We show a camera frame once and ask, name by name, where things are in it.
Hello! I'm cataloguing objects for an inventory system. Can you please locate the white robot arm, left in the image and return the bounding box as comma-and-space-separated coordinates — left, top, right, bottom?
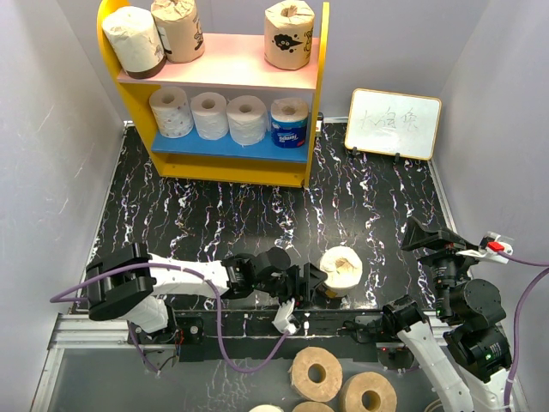
86, 243, 328, 342

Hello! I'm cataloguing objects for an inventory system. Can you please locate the white toilet paper roll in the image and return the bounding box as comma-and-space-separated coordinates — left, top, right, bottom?
226, 95, 268, 146

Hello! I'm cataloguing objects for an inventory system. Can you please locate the brown tape roll, bottom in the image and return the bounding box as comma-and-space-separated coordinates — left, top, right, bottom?
292, 401, 334, 412

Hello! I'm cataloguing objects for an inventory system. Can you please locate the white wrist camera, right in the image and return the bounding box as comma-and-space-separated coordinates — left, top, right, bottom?
456, 232, 514, 264

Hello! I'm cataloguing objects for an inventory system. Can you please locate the yellow shelf with coloured boards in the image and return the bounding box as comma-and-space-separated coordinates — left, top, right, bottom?
96, 3, 330, 187

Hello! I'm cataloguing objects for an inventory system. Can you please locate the white patterned roll on shelf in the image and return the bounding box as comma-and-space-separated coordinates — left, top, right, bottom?
148, 87, 194, 138

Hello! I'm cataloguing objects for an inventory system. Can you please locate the white roll, bottom edge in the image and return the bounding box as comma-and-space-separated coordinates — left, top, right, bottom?
249, 404, 284, 412

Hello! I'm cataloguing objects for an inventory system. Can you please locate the brown tape roll, upper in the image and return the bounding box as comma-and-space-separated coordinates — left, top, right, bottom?
289, 347, 343, 403

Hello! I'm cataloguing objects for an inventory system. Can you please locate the brown tape roll, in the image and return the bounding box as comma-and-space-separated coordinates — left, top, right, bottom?
292, 401, 334, 412
289, 347, 343, 403
339, 372, 397, 412

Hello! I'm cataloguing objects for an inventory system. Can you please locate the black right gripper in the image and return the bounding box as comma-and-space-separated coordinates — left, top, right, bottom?
401, 215, 483, 319

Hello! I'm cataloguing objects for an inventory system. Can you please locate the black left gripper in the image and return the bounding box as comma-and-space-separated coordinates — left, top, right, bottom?
253, 264, 327, 313

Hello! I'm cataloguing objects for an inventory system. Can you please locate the blue toilet paper roll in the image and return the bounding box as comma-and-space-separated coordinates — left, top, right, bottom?
270, 98, 309, 148

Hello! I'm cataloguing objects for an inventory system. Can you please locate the whiteboard with yellow frame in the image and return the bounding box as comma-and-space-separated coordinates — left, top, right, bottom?
344, 88, 443, 161

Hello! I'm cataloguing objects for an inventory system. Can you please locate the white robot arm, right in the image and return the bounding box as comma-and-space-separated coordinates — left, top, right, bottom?
382, 217, 513, 411

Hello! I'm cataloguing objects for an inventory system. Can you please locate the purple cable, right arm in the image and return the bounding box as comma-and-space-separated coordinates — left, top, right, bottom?
495, 251, 549, 411

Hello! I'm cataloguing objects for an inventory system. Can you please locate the cream roll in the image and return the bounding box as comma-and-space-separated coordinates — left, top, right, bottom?
101, 6, 166, 79

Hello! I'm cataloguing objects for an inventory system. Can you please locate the beige roll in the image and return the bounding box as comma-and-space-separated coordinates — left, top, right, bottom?
319, 245, 363, 299

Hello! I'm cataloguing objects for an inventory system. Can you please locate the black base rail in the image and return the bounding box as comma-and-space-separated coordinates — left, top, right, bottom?
130, 308, 415, 370

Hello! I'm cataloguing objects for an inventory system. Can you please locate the brown tape roll, right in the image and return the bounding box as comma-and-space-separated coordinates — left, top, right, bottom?
339, 372, 397, 412

